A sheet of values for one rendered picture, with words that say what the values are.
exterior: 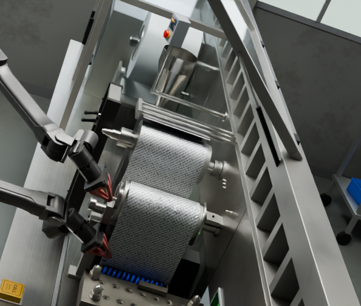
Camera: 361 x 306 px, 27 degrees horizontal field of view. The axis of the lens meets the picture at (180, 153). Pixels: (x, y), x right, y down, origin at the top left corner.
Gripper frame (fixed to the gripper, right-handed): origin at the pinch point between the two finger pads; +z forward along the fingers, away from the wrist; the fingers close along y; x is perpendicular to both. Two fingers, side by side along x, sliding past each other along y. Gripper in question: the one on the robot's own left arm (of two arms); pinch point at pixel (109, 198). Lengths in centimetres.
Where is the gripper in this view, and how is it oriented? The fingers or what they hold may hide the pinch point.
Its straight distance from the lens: 237.2
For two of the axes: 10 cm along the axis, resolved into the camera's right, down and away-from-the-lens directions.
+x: 8.8, -4.3, -2.1
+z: 4.7, 7.6, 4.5
